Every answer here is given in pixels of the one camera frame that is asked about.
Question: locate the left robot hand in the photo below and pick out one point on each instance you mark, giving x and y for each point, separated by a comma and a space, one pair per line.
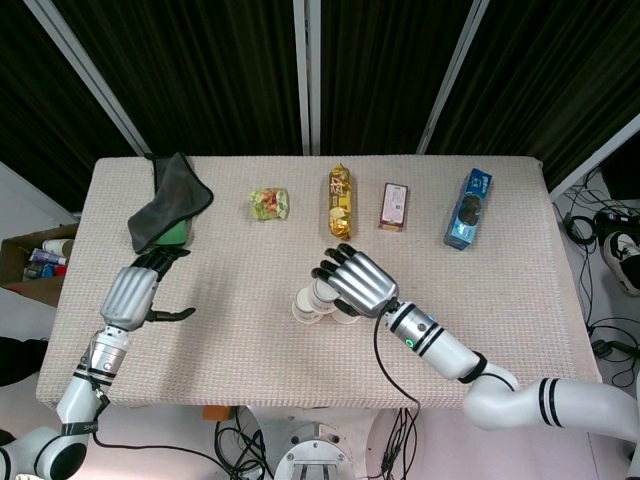
127, 297

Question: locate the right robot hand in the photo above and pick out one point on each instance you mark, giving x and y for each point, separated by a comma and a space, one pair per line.
362, 285

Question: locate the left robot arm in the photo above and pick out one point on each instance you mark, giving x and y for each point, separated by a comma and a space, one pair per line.
75, 400

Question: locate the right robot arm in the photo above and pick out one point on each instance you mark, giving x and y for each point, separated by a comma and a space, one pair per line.
450, 357

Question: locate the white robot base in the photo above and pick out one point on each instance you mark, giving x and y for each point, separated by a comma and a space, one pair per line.
315, 450

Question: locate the green sponge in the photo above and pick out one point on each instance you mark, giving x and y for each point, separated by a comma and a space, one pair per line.
175, 234

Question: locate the gold biscuit packet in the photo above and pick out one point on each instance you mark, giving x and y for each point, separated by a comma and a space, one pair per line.
342, 205

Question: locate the small maroon box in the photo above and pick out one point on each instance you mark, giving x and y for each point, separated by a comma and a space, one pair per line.
393, 207

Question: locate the white cylindrical container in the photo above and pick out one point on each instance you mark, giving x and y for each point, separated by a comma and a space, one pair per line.
57, 246

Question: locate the purple white tube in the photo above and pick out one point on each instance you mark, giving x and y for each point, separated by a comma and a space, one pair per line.
47, 257

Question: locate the dark grey cloth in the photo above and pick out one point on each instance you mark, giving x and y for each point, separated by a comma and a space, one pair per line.
170, 210

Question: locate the brown cardboard box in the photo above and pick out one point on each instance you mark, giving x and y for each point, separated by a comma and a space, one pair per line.
30, 295

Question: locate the crumpled green snack packet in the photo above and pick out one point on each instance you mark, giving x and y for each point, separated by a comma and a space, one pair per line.
270, 204

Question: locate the blue cookie box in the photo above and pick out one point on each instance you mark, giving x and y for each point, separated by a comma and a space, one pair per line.
470, 210

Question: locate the beige woven tablecloth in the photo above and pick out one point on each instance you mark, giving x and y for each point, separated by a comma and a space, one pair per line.
250, 360

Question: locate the orange object under table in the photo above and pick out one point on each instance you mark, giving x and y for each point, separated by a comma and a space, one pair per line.
217, 414

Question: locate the black and white sneaker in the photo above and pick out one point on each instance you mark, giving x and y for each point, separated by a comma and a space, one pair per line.
620, 260

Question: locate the white frame post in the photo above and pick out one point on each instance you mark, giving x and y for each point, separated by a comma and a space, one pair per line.
595, 155
306, 75
452, 75
92, 75

